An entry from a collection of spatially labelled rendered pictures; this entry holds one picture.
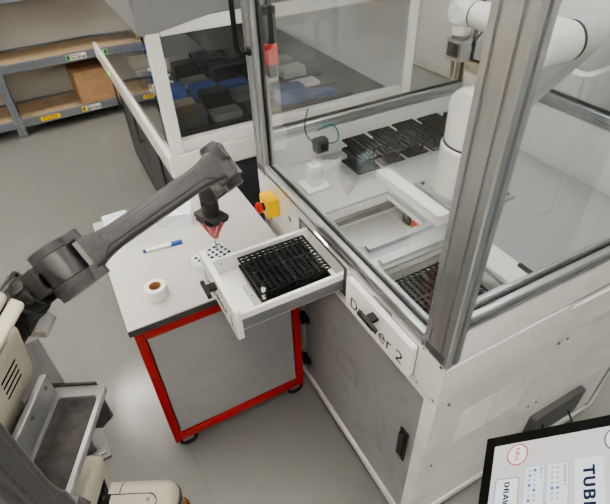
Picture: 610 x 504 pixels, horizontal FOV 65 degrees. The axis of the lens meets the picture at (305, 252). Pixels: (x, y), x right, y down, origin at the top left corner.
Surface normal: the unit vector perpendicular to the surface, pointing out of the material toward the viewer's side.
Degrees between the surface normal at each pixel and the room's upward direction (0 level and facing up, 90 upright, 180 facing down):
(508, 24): 90
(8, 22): 90
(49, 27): 90
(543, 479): 50
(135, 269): 0
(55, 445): 0
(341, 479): 0
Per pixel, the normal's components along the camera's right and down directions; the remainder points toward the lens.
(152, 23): 0.47, 0.55
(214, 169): 0.33, -0.06
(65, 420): -0.03, -0.77
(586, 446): -0.72, -0.67
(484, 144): -0.88, 0.32
